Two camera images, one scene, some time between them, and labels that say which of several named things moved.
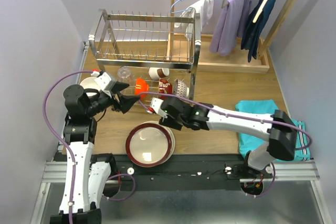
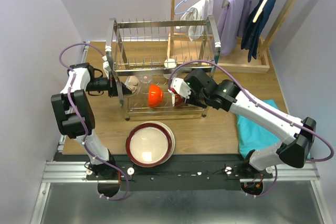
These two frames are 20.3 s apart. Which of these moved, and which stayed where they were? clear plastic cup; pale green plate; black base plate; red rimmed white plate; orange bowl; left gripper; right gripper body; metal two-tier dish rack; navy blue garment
Moved: right gripper body; orange bowl; metal two-tier dish rack; left gripper; clear plastic cup
Stayed: red rimmed white plate; pale green plate; navy blue garment; black base plate
